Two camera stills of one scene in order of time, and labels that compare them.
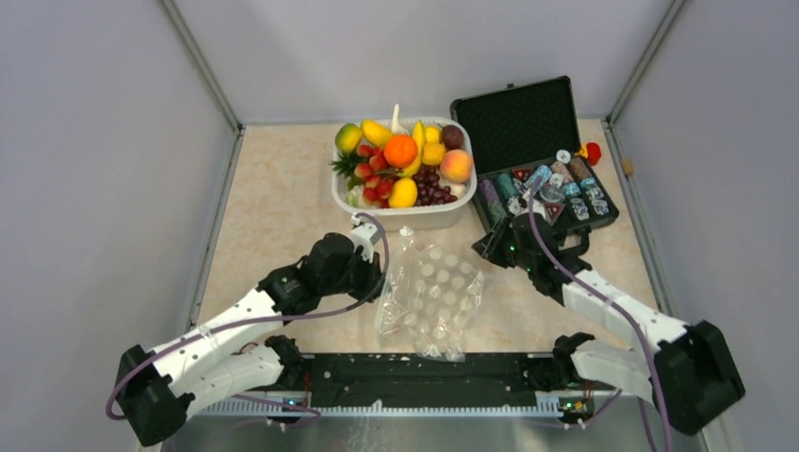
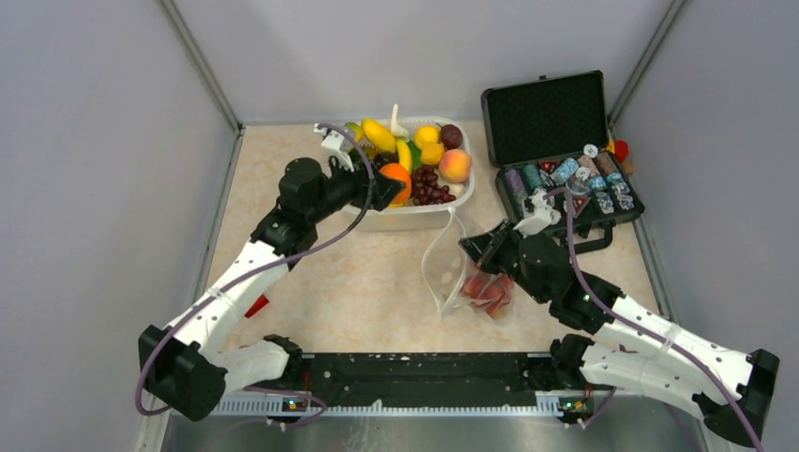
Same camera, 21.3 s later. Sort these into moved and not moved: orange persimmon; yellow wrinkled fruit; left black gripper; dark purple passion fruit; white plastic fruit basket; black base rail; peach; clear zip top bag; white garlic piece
Moved: orange persimmon; clear zip top bag; left black gripper
Not moved: white garlic piece; yellow wrinkled fruit; dark purple passion fruit; black base rail; white plastic fruit basket; peach
